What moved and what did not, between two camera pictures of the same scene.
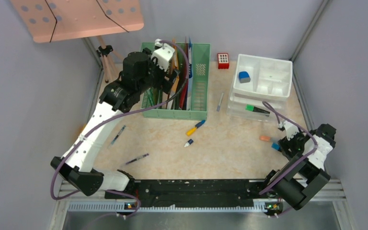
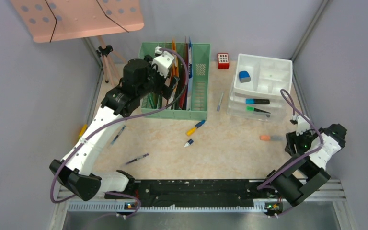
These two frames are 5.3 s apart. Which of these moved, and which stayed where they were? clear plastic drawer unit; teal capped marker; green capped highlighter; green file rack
Moved: teal capped marker
Stayed: green capped highlighter; green file rack; clear plastic drawer unit
